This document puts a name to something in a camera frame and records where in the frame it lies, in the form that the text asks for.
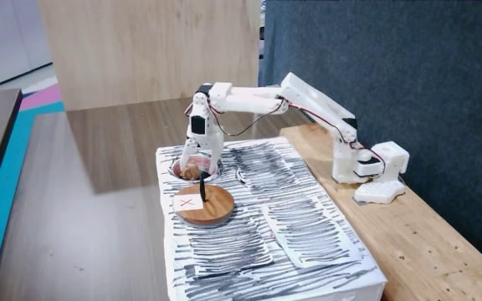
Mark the brown debris clump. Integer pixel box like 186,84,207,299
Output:
181,163,203,181

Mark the black peg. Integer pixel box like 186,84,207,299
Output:
198,171,209,203

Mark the round wooden disc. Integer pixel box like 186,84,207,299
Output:
173,183,236,227

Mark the white card with red cross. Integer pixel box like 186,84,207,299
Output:
172,193,205,213

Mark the narrow scribbled paper sheet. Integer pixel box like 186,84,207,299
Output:
186,217,274,277

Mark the light wooden panel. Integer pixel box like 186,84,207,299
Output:
38,0,263,112

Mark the box covered in scribbled paper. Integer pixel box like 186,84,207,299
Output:
155,136,388,301

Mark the wide scribbled paper sheet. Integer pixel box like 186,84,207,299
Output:
261,196,363,268

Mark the dark blue fabric partition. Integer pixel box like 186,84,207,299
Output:
258,0,482,277

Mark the light wooden plank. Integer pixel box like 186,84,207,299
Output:
279,120,482,301

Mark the red black wrist cable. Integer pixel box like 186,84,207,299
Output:
184,99,288,138

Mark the red black base cable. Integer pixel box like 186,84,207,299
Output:
285,99,388,179

